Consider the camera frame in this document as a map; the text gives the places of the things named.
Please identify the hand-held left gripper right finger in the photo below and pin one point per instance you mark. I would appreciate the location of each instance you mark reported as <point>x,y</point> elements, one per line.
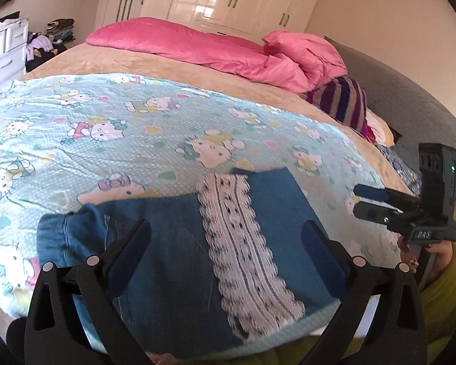
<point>321,247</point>

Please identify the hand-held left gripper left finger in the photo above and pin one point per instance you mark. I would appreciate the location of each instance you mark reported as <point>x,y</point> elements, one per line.
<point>131,247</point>

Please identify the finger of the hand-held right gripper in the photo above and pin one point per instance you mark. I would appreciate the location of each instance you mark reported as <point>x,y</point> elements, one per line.
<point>380,194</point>
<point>372,209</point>

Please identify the blue denim pants lace trim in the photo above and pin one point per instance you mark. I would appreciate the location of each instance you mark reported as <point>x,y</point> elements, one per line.
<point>167,243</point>

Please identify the person's right hand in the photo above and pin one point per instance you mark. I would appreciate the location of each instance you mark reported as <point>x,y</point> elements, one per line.
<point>440,258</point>

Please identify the person's left hand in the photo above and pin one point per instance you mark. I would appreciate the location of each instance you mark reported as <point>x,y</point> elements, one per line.
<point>163,360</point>

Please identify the blue patterned cloth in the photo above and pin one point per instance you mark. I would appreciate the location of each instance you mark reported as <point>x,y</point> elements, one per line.
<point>402,167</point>

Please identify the red patterned cloth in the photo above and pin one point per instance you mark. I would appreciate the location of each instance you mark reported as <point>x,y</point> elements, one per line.
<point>368,133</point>

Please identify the peach pillow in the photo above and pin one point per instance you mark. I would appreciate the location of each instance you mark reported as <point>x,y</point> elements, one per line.
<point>378,125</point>

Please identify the grey padded headboard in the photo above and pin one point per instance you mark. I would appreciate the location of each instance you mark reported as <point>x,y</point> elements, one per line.
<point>402,102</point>

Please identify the striped pillow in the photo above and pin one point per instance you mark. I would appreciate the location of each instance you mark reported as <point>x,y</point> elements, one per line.
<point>342,102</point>

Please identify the light blue cartoon cat blanket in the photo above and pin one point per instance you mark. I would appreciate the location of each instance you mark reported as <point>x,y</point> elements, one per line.
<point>136,140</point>

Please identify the person's yellow-green clothing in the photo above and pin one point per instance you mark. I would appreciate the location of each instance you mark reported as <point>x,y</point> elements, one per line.
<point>448,304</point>

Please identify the pink duvet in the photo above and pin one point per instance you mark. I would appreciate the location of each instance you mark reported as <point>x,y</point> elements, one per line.
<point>193,45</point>

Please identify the pile of mixed clothes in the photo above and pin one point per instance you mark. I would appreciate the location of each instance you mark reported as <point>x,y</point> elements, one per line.
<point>60,30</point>

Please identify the white drawer cabinet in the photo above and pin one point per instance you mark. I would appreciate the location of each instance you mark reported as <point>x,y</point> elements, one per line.
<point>0,45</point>

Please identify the white glossy wardrobe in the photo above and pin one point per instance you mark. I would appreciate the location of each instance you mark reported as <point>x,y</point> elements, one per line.
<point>220,0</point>

